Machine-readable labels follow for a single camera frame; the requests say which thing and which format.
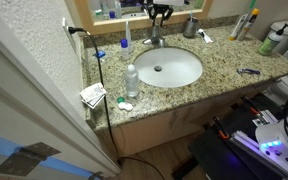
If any wooden framed mirror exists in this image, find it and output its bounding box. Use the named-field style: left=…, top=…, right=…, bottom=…
left=73, top=0, right=214, bottom=36

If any slim white tube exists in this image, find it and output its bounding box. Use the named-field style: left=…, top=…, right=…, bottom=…
left=125, top=20, right=134, bottom=54

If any chrome tap with lever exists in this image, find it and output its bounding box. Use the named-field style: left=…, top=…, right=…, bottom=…
left=141, top=23, right=167, bottom=48

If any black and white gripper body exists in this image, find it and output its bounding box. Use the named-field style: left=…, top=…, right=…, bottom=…
left=140, top=0, right=186, bottom=12

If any white green contact lens case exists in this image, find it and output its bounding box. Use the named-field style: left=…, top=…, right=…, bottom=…
left=116, top=96, right=134, bottom=113

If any white wall outlet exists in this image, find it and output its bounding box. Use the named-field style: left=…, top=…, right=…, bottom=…
left=61, top=17, right=78, bottom=51

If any white oval sink basin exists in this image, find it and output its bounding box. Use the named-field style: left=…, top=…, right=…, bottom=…
left=132, top=46, right=204, bottom=89

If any green soap pump bottle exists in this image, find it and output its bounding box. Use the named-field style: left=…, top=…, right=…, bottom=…
left=257, top=23, right=288, bottom=57

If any long aluminium rail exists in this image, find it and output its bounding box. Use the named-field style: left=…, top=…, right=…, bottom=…
left=228, top=129, right=288, bottom=180

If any short aluminium bracket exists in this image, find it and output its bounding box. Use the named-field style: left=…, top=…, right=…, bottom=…
left=251, top=109, right=279, bottom=128

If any folded paper packet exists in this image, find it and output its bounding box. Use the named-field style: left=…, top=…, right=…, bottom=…
left=79, top=82, right=108, bottom=110

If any metal cup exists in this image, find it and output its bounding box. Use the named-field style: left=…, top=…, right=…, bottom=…
left=182, top=17, right=200, bottom=39

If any small white bottle blue cap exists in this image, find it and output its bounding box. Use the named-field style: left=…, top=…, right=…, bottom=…
left=120, top=38, right=130, bottom=62

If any white door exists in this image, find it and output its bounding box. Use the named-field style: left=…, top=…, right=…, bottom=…
left=0, top=20, right=122, bottom=180

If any black power cable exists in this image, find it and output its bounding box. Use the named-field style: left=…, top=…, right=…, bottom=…
left=67, top=26, right=167, bottom=180

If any green white toothbrush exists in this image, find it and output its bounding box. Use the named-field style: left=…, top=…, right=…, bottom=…
left=236, top=0, right=258, bottom=41

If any black orange clamp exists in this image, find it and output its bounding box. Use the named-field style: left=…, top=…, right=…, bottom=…
left=241, top=96, right=262, bottom=116
left=213, top=116, right=231, bottom=140

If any white tube with yellow cap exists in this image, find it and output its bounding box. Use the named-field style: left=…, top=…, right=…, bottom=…
left=229, top=14, right=248, bottom=42

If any wooden vanity cabinet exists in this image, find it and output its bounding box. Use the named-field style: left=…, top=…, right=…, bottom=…
left=95, top=83, right=280, bottom=158

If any metal door hinge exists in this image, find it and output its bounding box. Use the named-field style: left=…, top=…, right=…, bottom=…
left=0, top=142, right=62, bottom=177

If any clear bottle with white cap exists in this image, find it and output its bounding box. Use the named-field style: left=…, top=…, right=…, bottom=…
left=124, top=64, right=140, bottom=99

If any small blue object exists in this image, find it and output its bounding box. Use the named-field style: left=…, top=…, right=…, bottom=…
left=93, top=50, right=107, bottom=60

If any black robot cart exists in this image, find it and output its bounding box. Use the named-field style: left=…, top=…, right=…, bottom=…
left=171, top=92, right=288, bottom=180

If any white toothpaste tube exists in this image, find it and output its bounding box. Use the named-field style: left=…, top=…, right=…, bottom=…
left=196, top=28, right=214, bottom=45

